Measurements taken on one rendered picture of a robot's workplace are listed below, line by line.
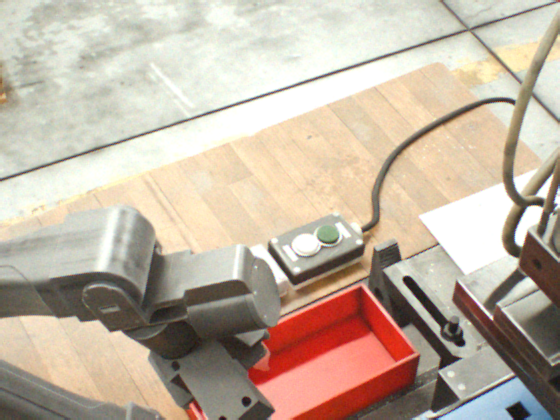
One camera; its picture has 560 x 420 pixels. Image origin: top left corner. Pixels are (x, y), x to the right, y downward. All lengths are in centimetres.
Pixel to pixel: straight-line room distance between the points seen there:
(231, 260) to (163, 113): 208
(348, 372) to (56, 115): 178
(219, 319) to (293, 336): 45
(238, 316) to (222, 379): 7
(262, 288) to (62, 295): 16
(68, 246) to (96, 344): 49
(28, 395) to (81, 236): 23
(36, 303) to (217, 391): 16
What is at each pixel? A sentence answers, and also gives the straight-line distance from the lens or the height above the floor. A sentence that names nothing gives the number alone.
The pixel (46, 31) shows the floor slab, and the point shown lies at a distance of 323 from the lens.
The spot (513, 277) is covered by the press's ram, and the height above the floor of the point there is 114.
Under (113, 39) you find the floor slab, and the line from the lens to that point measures 318.
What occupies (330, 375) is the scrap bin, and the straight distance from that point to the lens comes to 132.
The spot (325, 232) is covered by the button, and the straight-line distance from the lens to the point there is 141.
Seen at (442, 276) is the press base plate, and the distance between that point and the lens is 143.
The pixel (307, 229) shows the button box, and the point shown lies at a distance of 142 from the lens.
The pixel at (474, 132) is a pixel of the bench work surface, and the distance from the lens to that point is 162.
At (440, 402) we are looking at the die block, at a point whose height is 94.
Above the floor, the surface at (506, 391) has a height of 99.
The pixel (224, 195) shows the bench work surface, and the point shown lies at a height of 90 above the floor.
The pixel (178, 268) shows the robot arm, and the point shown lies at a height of 131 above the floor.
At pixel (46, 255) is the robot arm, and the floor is 133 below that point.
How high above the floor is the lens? 200
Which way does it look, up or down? 48 degrees down
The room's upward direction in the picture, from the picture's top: 2 degrees clockwise
